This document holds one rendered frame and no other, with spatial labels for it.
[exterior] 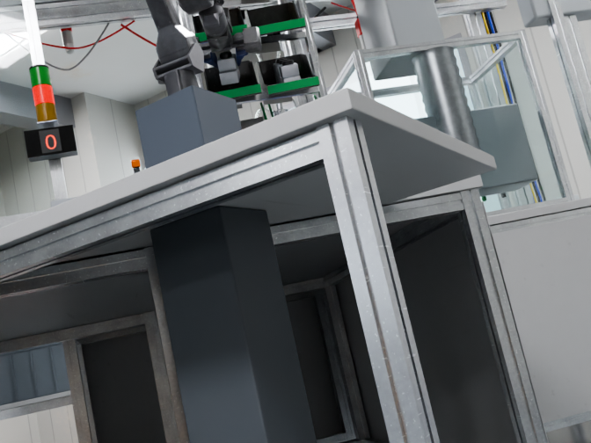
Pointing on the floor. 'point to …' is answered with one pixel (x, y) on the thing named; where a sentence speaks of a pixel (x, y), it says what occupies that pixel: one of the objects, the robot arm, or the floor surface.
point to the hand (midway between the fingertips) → (226, 57)
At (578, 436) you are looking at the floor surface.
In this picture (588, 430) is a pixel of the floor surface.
